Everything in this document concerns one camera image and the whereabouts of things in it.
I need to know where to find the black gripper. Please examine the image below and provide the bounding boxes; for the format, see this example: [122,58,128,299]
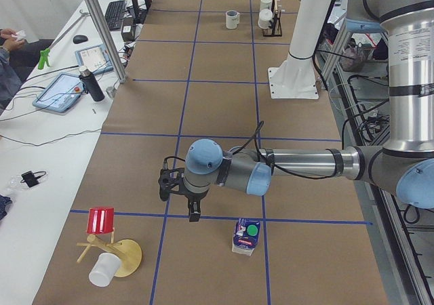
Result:
[184,188,208,222]

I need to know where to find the blue white milk carton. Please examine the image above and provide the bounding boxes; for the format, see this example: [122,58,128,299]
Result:
[232,218,260,256]

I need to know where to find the white HOME mug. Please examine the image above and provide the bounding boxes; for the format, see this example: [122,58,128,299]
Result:
[225,10,240,30]

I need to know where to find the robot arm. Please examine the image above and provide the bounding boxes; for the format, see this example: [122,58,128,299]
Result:
[178,0,433,222]

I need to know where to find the wooden cup tree stand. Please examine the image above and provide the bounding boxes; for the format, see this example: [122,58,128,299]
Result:
[76,231,142,278]

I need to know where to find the red plastic cup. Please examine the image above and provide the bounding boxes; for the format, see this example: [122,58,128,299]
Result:
[86,206,115,235]

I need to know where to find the white plastic cup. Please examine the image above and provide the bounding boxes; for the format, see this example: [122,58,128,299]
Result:
[88,252,121,287]

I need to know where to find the black water bottle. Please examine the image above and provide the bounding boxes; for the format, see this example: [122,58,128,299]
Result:
[79,65,104,102]

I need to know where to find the small black adapter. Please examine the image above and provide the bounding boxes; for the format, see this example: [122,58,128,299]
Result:
[20,171,47,188]

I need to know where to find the blue teach pendant near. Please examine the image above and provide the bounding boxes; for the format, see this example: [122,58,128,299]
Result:
[32,73,83,113]

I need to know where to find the blue teach pendant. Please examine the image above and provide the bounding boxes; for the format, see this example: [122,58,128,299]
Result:
[75,44,113,75]
[32,73,83,113]

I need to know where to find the blue teach pendant far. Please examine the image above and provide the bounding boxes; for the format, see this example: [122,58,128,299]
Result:
[75,44,113,75]

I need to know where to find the black computer mouse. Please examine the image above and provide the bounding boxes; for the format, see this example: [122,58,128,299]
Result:
[73,35,88,44]

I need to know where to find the white mug on rack lower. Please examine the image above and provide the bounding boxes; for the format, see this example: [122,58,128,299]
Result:
[258,8,273,29]

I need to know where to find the white mug on rack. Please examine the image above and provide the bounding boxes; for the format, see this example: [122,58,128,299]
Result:
[259,0,273,11]
[258,8,273,29]

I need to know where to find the black keyboard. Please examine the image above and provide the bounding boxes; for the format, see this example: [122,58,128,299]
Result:
[104,0,126,31]

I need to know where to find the white mug on rack upper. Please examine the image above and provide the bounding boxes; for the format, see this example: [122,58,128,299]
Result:
[259,0,273,11]

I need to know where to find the seated person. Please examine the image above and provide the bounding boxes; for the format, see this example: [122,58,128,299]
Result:
[1,28,53,111]

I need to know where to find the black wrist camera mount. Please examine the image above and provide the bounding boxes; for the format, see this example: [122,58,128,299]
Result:
[158,167,184,202]

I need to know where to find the aluminium frame post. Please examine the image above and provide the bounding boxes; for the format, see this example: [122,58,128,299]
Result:
[84,0,126,83]

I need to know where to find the black wire mug rack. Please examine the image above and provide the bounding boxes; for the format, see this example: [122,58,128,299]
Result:
[262,0,283,37]

